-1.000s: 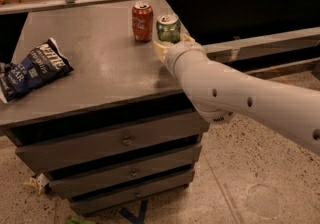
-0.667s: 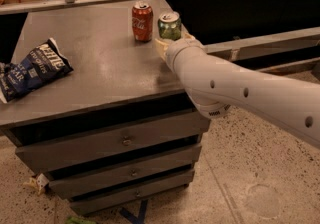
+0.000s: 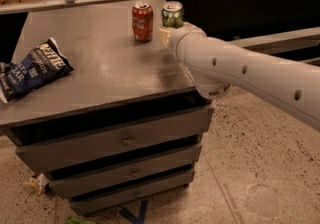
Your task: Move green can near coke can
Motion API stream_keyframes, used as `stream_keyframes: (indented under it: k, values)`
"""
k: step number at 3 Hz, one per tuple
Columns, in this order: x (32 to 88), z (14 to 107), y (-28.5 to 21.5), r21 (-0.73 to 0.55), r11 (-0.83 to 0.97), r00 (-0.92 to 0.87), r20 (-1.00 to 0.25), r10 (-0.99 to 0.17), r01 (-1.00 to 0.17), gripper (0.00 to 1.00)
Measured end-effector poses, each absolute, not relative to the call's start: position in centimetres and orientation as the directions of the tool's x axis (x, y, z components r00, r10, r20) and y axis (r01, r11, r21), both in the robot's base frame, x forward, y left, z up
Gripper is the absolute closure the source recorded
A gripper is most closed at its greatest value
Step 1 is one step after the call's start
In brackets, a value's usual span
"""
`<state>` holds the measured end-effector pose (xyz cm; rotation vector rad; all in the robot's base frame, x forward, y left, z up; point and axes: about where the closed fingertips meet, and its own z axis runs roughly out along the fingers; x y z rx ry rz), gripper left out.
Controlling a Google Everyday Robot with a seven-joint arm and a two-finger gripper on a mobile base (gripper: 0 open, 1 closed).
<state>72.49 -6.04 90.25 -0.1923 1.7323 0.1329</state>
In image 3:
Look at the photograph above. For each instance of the green soda can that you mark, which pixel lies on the green soda can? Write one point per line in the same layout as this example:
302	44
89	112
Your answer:
172	14

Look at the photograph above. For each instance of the grey drawer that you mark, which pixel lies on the grey drawer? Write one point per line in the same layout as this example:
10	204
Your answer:
58	154
127	172
135	192

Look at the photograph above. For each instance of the green floor object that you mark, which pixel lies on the green floor object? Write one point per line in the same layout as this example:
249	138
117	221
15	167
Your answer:
77	220

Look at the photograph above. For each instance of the crumpled paper scrap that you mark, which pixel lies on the crumpled paper scrap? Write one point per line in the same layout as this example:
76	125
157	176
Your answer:
39	182

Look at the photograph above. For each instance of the bottom grey drawer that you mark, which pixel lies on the bottom grey drawer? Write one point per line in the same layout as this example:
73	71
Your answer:
135	192

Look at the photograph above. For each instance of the blue chip bag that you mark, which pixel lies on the blue chip bag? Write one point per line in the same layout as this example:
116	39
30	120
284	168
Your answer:
42	65

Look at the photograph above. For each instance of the top grey drawer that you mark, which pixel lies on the top grey drawer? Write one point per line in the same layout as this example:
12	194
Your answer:
58	154

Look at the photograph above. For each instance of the middle grey drawer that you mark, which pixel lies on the middle grey drawer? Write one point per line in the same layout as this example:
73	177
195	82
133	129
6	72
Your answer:
127	172

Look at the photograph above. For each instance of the grey drawer cabinet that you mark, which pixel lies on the grey drawer cabinet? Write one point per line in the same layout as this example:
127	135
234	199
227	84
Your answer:
116	81

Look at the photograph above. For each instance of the red coke can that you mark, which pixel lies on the red coke can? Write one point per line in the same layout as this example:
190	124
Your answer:
142	21

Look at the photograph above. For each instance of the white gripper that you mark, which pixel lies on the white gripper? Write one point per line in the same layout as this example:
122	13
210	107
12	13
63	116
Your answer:
175	38

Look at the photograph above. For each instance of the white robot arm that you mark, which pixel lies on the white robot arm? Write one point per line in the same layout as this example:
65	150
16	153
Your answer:
214	66

